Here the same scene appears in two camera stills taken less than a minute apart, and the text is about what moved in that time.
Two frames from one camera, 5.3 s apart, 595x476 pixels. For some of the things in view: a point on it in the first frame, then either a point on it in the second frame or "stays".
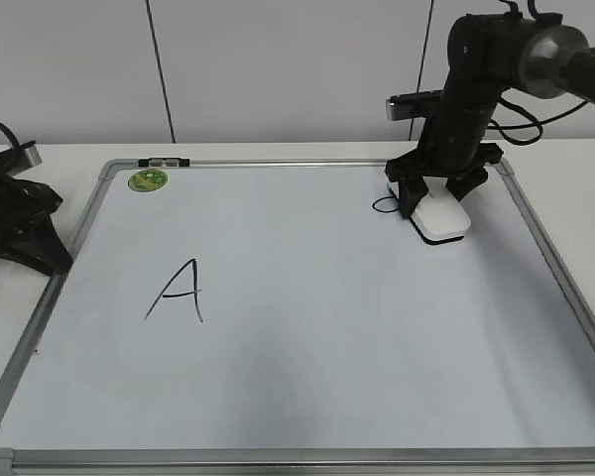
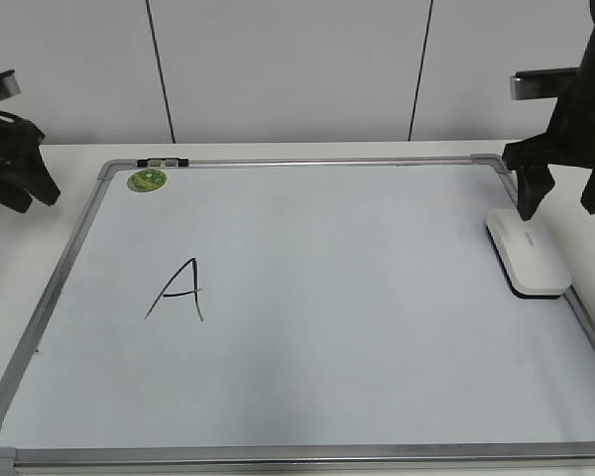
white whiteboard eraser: [439, 218] to [529, 254]
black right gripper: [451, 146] to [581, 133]
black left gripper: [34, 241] to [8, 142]
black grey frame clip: [164, 162] stays
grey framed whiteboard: [282, 317] stays
